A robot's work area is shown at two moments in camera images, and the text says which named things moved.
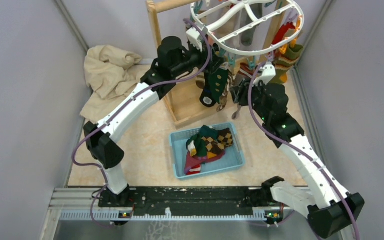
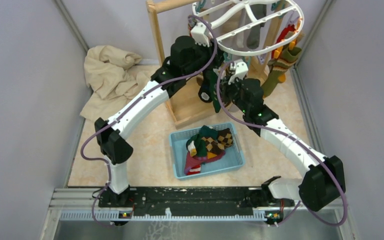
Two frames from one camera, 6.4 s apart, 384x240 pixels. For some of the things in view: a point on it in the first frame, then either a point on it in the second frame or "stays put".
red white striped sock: x=194 y=170 stays put
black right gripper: x=239 y=92 → x=224 y=87
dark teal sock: x=205 y=131 stays put
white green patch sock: x=196 y=146 stays put
